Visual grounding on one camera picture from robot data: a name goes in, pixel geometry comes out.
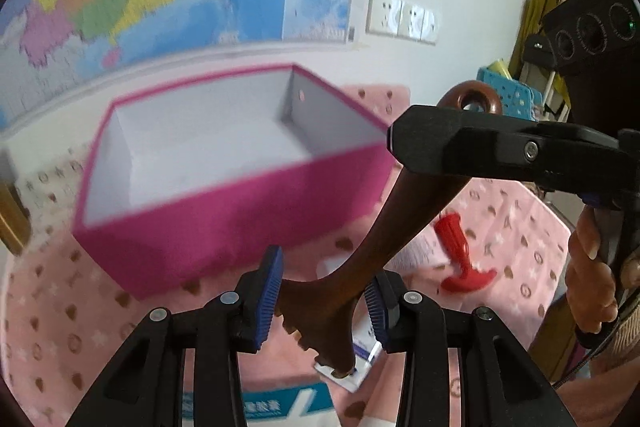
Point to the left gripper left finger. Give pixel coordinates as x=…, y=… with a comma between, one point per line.
x=235, y=322

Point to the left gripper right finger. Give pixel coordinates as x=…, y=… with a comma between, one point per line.
x=410, y=323

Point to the brown wooden massage comb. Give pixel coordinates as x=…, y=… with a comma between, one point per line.
x=319, y=313

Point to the person's right hand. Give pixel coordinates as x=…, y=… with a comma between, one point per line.
x=590, y=284

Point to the red plastic tool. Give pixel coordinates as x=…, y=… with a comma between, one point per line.
x=467, y=278

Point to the blue plastic basket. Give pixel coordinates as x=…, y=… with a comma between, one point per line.
x=518, y=99

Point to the white blue medicine box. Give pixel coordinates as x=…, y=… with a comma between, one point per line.
x=307, y=405

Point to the pink open storage box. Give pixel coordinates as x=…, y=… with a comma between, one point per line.
x=203, y=174

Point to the cream patterned cloth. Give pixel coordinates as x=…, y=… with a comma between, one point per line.
x=49, y=193

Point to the white wall switch right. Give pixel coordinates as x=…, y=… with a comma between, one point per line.
x=431, y=27

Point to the white wall socket middle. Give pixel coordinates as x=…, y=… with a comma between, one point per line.
x=411, y=21

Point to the white wall socket panel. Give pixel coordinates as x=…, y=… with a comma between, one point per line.
x=383, y=17

